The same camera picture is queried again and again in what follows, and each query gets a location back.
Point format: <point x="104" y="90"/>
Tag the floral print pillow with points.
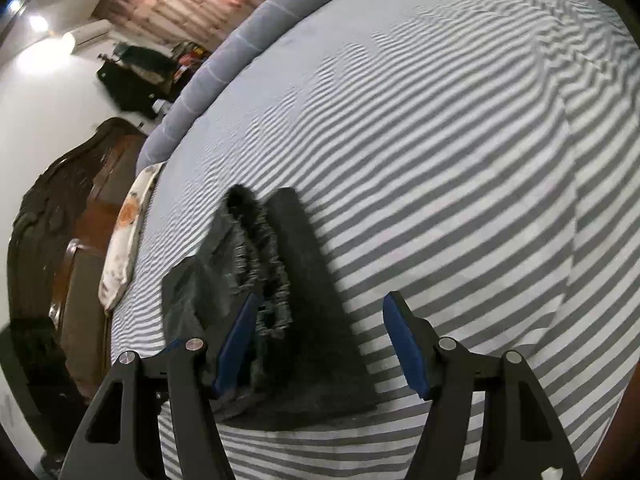
<point x="120" y="245"/>

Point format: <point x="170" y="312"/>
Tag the white air conditioner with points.
<point x="87" y="35"/>

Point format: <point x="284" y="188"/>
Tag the red clutter pile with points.
<point x="190" y="57"/>

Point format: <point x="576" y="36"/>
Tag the black bag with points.
<point x="135" y="85"/>

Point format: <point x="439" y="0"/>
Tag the dark grey pants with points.
<point x="310" y="335"/>

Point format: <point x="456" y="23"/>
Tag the grey bolster pillow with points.
<point x="225" y="70"/>

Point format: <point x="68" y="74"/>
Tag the grey striped bed sheet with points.
<point x="450" y="185"/>

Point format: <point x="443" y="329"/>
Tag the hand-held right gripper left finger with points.
<point x="237" y="340"/>

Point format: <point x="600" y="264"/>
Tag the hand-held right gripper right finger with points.
<point x="407" y="345"/>

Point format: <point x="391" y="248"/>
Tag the carved wooden headboard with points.
<point x="45" y="240"/>

